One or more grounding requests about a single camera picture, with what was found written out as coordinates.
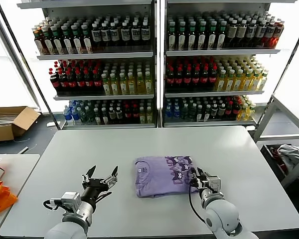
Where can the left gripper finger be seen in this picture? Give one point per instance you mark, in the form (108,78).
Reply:
(87,177)
(113,178)

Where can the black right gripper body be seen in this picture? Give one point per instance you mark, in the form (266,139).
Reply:
(199,183)

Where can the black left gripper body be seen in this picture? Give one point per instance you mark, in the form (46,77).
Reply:
(94,188)

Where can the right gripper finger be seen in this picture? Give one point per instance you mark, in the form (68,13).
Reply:
(193,176)
(203,176)

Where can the purple t-shirt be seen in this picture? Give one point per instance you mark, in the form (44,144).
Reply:
(154,179)

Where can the small white floor object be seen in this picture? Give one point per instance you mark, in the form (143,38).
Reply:
(49,124)

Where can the black storage bin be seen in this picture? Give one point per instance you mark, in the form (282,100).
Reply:
(266,152)

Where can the white side table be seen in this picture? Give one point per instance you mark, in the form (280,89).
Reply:
(20,169)

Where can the grey floor stick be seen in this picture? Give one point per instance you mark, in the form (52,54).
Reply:
(23,150)

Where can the red cloth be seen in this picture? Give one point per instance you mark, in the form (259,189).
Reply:
(276,159)

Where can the open cardboard box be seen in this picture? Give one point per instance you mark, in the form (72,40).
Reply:
(25,119)

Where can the grey crumpled cloth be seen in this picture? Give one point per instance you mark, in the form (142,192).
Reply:
(289,150)

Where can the orange fabric bag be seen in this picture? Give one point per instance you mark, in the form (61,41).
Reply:
(0,196)

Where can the yellow juice bottle white cap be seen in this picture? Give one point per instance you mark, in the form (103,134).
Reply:
(140,86)
(247,83)
(263,82)
(123,87)
(148,85)
(230,83)
(131,86)
(114,87)
(106,87)
(238,83)
(221,83)
(255,82)

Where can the cola bottle red cap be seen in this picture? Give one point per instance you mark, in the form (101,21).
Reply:
(196,80)
(81,84)
(64,84)
(170,81)
(187,81)
(212,79)
(89,83)
(204,80)
(97,83)
(56,84)
(179,81)
(72,84)

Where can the grey metal shelving unit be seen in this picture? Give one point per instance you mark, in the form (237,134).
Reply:
(89,56)
(214,52)

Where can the tea bottle green neck label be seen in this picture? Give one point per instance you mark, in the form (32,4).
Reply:
(212,38)
(172,38)
(202,38)
(182,38)
(77,44)
(87,44)
(221,38)
(49,44)
(192,38)
(68,44)
(58,44)

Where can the dark bottle blue white label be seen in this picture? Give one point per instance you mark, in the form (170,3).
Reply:
(136,35)
(115,36)
(145,35)
(97,37)
(261,34)
(125,36)
(106,36)
(251,34)

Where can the amber tea bottle white label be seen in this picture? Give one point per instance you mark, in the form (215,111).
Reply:
(40,44)

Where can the dark bottle beige label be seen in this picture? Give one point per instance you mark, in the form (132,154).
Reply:
(241,35)
(231,35)

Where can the red drink bottle white label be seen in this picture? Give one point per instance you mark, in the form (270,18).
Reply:
(270,33)
(279,33)

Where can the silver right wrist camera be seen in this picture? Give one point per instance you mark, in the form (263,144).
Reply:
(214,184)

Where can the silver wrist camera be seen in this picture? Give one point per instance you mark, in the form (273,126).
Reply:
(214,184)
(71,198)

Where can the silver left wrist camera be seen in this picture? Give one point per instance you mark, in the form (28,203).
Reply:
(71,198)

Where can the grey metal frame table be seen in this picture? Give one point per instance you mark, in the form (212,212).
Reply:
(266,117)

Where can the dark metal frame pole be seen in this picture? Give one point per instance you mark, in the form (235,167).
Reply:
(29,67)
(281,74)

